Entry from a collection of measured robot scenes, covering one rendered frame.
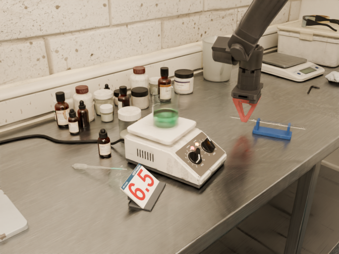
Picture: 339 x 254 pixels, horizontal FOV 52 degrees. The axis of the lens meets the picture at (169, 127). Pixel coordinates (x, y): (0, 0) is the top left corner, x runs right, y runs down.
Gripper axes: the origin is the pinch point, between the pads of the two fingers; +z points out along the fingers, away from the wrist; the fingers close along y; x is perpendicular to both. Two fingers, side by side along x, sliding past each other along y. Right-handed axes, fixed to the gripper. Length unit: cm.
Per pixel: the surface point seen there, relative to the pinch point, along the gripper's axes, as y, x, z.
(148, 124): 24.0, -17.3, -5.6
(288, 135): 1.2, 12.1, 2.2
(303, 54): -77, 10, 0
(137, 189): 38.9, -12.5, 0.9
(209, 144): 22.4, -3.3, -2.8
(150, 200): 38.7, -9.8, 2.8
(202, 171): 29.3, -2.5, -0.1
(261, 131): 1.4, 5.1, 2.2
